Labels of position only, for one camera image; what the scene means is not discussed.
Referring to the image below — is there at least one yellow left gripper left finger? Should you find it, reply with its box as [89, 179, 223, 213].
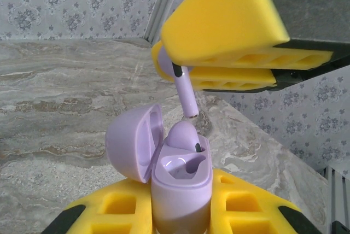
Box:
[48, 178, 154, 234]

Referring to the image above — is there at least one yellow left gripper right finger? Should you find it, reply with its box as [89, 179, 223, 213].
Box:
[209, 167, 324, 234]

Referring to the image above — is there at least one purple earbud charging case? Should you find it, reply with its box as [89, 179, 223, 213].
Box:
[105, 102, 214, 234]

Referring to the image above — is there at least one purple wireless earbud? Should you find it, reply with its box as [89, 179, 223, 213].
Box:
[157, 45, 200, 119]
[165, 120, 208, 154]

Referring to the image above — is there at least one aluminium frame post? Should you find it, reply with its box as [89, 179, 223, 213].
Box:
[144, 0, 186, 44]

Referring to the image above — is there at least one aluminium table edge rail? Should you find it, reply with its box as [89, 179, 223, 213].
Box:
[318, 162, 350, 234]

